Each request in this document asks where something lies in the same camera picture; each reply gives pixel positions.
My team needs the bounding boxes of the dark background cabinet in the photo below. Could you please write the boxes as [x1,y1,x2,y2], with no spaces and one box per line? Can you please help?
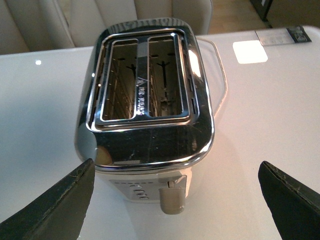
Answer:
[250,0,273,28]

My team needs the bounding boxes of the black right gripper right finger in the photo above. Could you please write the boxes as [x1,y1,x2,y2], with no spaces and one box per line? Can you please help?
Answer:
[258,161,320,240]

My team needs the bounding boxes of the white toaster power cable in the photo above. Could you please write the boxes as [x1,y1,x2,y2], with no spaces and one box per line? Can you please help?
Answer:
[197,37,228,117]

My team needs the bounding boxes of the beige left chair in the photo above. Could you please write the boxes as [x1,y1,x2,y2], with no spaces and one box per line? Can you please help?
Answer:
[0,0,75,55]

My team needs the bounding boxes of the beige chair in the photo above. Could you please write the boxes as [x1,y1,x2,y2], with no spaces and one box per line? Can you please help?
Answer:
[41,0,213,48]
[0,0,75,55]

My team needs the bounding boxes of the white chrome toaster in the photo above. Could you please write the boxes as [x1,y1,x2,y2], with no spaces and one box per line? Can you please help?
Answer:
[75,17,214,215]

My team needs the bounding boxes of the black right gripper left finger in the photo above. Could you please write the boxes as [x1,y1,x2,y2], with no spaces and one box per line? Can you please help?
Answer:
[0,158,95,240]

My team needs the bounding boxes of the beige right chair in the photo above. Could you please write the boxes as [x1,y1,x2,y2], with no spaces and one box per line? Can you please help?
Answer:
[41,0,213,48]

